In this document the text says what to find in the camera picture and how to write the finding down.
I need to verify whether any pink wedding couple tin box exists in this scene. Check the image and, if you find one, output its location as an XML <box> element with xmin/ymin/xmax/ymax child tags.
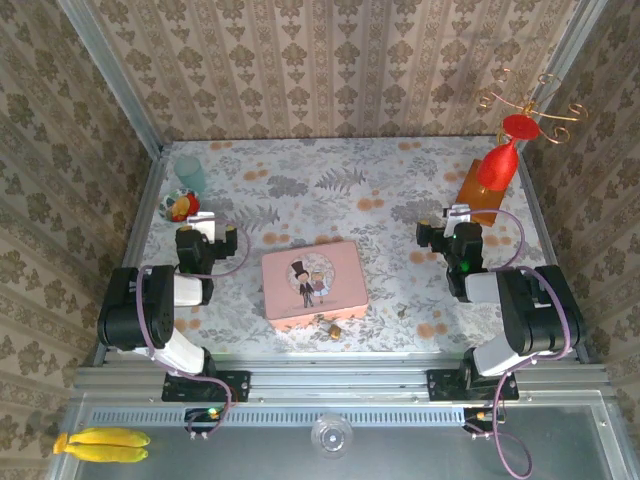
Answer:
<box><xmin>261</xmin><ymin>239</ymin><xmax>370</xmax><ymax>332</ymax></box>

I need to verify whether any small patterned bowl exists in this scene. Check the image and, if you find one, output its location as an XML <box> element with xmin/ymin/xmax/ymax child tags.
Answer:
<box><xmin>158</xmin><ymin>187</ymin><xmax>202</xmax><ymax>223</ymax></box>

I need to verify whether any orange wooden block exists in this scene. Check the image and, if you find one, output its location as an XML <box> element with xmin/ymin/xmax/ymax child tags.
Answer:
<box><xmin>454</xmin><ymin>158</ymin><xmax>506</xmax><ymax>227</ymax></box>

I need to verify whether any frosted teal plastic cup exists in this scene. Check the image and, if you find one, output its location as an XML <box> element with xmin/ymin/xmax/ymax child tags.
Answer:
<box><xmin>173</xmin><ymin>154</ymin><xmax>207</xmax><ymax>194</ymax></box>

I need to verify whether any floral tablecloth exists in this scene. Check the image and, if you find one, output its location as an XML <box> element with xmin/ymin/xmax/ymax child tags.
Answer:
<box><xmin>119</xmin><ymin>138</ymin><xmax>571</xmax><ymax>356</ymax></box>

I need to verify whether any red wine glass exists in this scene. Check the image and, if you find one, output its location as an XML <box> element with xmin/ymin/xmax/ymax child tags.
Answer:
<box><xmin>475</xmin><ymin>113</ymin><xmax>541</xmax><ymax>192</ymax></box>

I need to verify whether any yellow toy banana bunch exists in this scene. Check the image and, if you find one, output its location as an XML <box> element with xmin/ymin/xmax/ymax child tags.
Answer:
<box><xmin>53</xmin><ymin>427</ymin><xmax>152</xmax><ymax>464</ymax></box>

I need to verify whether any clear glass dome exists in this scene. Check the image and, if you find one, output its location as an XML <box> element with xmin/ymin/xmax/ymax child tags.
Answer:
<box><xmin>309</xmin><ymin>413</ymin><xmax>355</xmax><ymax>460</ymax></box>

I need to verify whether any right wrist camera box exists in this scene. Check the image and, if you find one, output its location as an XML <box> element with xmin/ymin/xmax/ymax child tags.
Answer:
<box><xmin>443</xmin><ymin>203</ymin><xmax>474</xmax><ymax>226</ymax></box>

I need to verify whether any aluminium side rail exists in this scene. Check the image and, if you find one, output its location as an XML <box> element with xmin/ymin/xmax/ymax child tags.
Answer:
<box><xmin>517</xmin><ymin>154</ymin><xmax>594</xmax><ymax>364</ymax></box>
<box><xmin>93</xmin><ymin>149</ymin><xmax>169</xmax><ymax>366</ymax></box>

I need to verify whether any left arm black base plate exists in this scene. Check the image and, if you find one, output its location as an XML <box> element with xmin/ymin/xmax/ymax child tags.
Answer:
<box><xmin>161</xmin><ymin>368</ymin><xmax>251</xmax><ymax>404</ymax></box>

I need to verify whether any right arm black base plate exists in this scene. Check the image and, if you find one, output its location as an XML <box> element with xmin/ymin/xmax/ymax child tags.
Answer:
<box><xmin>425</xmin><ymin>368</ymin><xmax>520</xmax><ymax>402</ymax></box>

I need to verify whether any gold wire glass holder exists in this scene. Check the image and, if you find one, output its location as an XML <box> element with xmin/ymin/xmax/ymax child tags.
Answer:
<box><xmin>477</xmin><ymin>68</ymin><xmax>589</xmax><ymax>144</ymax></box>

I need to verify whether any aluminium frame post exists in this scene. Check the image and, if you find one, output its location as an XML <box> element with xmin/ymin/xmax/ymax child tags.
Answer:
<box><xmin>57</xmin><ymin>0</ymin><xmax>165</xmax><ymax>157</ymax></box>
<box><xmin>529</xmin><ymin>0</ymin><xmax>609</xmax><ymax>146</ymax></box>

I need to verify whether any aluminium cross rail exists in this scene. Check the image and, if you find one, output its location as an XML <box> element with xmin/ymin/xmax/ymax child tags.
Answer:
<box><xmin>73</xmin><ymin>352</ymin><xmax>610</xmax><ymax>407</ymax></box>

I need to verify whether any slotted grey cable duct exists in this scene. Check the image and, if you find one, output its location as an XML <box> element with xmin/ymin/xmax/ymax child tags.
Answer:
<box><xmin>88</xmin><ymin>407</ymin><xmax>469</xmax><ymax>427</ymax></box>

